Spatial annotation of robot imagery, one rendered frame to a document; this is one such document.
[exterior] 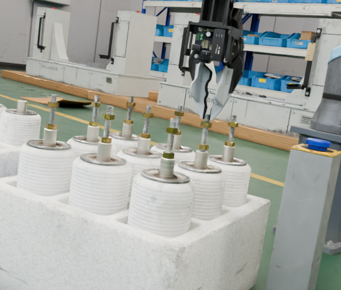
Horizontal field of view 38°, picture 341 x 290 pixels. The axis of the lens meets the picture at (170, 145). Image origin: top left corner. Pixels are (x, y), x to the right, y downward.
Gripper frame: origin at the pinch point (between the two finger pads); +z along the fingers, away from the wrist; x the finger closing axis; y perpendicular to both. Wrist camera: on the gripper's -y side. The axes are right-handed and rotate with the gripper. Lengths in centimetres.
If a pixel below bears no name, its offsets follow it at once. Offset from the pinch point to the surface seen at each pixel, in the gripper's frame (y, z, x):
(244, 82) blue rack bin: -577, 5, -116
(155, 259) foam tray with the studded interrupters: 20.5, 19.3, 1.4
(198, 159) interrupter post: 1.7, 8.1, 0.0
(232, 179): -7.1, 12.1, 4.5
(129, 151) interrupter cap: 0.7, 9.5, -13.4
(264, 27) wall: -1017, -109, -185
